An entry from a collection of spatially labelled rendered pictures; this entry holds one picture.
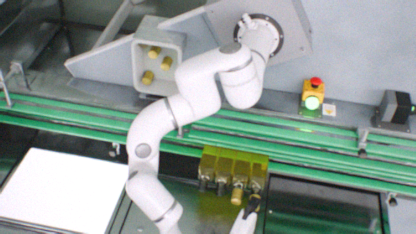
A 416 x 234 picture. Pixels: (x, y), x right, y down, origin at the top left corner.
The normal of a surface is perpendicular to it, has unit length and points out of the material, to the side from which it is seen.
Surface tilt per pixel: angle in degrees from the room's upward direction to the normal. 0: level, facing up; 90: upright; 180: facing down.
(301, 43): 5
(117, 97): 90
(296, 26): 5
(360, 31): 0
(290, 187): 90
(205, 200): 90
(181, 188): 90
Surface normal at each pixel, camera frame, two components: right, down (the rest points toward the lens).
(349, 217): 0.05, -0.74
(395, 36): -0.18, 0.65
